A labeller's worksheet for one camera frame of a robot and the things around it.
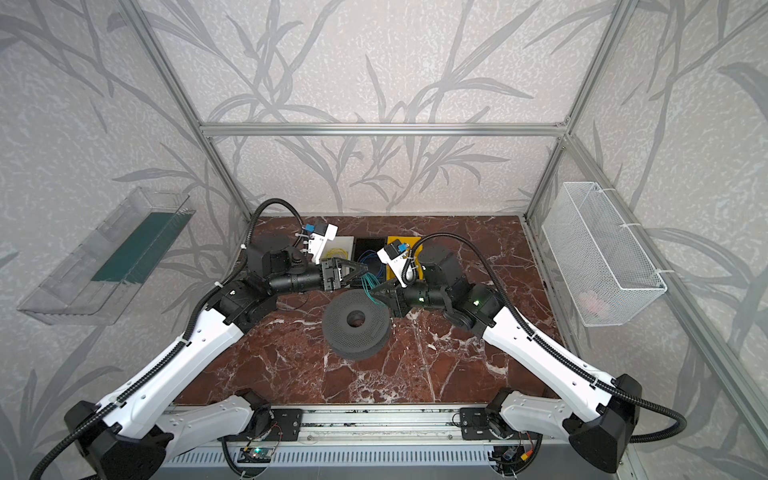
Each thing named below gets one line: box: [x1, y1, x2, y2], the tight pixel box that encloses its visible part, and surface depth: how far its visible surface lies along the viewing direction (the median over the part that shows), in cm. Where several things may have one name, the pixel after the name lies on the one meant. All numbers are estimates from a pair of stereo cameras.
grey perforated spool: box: [322, 289, 391, 362], surface depth 86 cm
